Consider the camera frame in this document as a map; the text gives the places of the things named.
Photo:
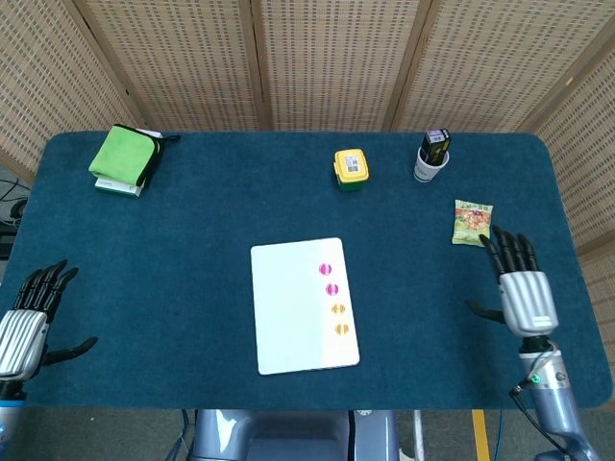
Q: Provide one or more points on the bamboo folding screen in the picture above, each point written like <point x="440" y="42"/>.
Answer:
<point x="336" y="57"/>

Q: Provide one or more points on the orange round magnet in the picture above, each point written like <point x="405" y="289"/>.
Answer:
<point x="342" y="329"/>
<point x="337" y="308"/>

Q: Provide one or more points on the red round magnet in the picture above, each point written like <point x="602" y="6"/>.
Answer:
<point x="332" y="289"/>
<point x="325" y="269"/>

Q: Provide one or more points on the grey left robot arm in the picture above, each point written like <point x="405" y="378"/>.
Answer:
<point x="7" y="418"/>

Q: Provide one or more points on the grey robot torso base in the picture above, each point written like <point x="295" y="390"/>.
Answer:
<point x="288" y="437"/>

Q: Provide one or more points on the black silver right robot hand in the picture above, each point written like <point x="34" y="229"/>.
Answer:
<point x="526" y="300"/>

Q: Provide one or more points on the black box with gold print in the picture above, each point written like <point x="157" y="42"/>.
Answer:
<point x="436" y="144"/>

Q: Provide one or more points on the green white flat box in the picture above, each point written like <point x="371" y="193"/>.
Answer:
<point x="115" y="188"/>

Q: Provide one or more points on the blue felt table cover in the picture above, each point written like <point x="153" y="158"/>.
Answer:
<point x="192" y="269"/>

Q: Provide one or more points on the white paper cup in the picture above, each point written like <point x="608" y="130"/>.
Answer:
<point x="425" y="172"/>

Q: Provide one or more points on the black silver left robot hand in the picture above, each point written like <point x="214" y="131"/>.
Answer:
<point x="19" y="341"/>

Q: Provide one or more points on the green container yellow lid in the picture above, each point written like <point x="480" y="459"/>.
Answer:
<point x="352" y="168"/>

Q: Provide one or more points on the green snack bag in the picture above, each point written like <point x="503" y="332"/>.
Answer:
<point x="471" y="218"/>

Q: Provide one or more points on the white magnetic board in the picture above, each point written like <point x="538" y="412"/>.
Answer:
<point x="288" y="317"/>

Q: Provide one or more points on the green folded cloth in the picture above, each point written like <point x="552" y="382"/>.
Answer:
<point x="122" y="153"/>

